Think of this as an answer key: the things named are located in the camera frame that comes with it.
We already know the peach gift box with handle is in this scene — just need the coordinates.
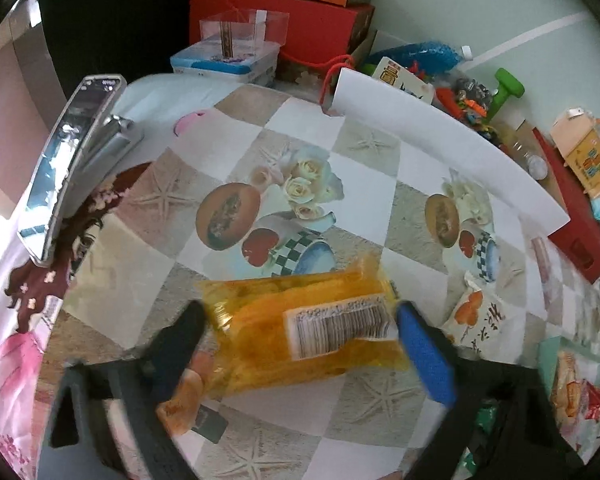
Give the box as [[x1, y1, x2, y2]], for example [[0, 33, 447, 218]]
[[550, 107, 600, 199]]

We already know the pile of small colourful toys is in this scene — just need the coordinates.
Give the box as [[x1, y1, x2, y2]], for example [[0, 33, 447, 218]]
[[431, 71, 502, 137]]

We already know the clear bottle with white cap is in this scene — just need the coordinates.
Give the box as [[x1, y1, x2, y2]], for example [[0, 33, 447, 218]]
[[500, 119, 549, 182]]

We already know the checkered printed tablecloth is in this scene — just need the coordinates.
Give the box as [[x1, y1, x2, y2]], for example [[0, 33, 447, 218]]
[[37, 81, 600, 480]]

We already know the clear plastic box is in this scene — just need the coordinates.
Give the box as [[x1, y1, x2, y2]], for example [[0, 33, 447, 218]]
[[198, 8, 290, 62]]

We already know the small orange cake packet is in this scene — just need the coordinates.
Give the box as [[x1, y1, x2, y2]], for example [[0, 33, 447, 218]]
[[155, 354, 231, 445]]

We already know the green dumbbell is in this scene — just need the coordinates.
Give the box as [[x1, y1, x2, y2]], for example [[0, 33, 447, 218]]
[[489, 67, 525, 112]]

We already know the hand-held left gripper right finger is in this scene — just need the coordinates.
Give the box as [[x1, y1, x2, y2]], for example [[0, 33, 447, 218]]
[[396, 301, 587, 480]]

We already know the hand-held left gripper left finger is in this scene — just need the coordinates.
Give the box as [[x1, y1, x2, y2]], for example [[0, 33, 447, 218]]
[[49, 300, 212, 480]]

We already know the red gift box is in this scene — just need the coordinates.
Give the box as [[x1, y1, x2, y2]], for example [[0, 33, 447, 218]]
[[188, 0, 377, 70]]

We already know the teal tray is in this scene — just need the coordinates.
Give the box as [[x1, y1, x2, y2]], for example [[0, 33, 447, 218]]
[[536, 336, 600, 463]]

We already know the smartphone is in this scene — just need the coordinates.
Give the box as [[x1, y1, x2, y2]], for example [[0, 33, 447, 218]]
[[19, 73, 127, 267]]

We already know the pink round object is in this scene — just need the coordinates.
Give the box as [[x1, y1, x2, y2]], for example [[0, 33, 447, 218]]
[[173, 109, 212, 137]]

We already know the silver phone stand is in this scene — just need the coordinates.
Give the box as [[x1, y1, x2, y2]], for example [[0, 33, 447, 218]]
[[64, 113, 146, 217]]

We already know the black cabinet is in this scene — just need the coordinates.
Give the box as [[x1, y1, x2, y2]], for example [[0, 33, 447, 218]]
[[36, 0, 197, 87]]

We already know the orange white snack in tray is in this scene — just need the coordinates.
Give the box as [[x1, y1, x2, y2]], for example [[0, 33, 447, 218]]
[[554, 351, 600, 422]]

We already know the flat red box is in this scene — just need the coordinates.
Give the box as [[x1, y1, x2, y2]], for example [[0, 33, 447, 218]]
[[532, 126, 600, 284]]

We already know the blue plastic bottle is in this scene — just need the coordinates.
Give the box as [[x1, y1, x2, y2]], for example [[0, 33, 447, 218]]
[[362, 39, 477, 74]]

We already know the blue and white tissue box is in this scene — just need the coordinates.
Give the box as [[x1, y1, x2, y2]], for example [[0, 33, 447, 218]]
[[169, 42, 282, 87]]

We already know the white snack packet orange print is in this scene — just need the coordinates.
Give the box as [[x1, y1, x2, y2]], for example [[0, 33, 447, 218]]
[[442, 272, 517, 362]]

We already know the brown cardboard box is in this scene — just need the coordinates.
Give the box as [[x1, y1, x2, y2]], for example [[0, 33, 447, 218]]
[[274, 29, 382, 87]]

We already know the white board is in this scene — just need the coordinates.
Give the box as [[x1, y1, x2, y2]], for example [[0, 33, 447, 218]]
[[331, 67, 572, 237]]

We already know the yellow and white carton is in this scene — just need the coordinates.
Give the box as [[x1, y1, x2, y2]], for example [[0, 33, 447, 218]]
[[369, 56, 436, 104]]

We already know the yellow bread packet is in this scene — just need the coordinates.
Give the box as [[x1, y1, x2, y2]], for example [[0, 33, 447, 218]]
[[194, 254, 412, 397]]

